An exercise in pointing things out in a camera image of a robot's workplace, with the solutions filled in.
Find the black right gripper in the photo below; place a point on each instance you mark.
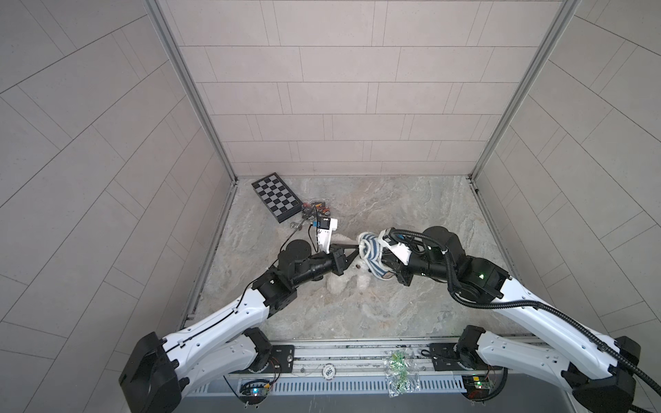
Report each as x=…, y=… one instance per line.
x=398, y=268

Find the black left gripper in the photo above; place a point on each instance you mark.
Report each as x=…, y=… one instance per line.
x=333, y=261

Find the white fluffy teddy bear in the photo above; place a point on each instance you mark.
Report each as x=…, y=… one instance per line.
x=358, y=277

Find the blue white striped knit sweater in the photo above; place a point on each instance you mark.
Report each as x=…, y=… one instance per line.
x=371, y=247

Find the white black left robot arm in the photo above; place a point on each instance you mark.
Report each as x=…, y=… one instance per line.
x=161, y=371

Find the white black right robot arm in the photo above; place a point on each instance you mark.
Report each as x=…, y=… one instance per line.
x=599, y=371

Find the bag of colourful small parts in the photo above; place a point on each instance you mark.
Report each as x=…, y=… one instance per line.
x=315, y=210

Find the black white chessboard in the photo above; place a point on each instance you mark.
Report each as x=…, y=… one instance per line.
x=278, y=198

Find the clear bag of green parts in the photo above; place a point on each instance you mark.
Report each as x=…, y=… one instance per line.
x=402, y=375

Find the right circuit board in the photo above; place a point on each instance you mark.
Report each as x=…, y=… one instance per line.
x=477, y=386

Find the left green circuit board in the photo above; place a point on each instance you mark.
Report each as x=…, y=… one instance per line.
x=254, y=392

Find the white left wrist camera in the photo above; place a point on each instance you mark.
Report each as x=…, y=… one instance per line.
x=324, y=228

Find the aluminium front mounting rail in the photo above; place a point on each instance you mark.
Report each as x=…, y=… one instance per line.
x=334, y=360

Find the round silver rail knob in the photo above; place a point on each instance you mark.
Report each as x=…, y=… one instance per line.
x=329, y=372

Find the right aluminium corner post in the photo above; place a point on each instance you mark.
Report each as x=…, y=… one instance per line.
x=557, y=27

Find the aluminium corner post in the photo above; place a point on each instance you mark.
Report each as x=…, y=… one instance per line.
x=557, y=27
x=155, y=12

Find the left aluminium corner post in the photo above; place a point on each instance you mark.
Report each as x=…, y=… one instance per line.
x=155, y=12

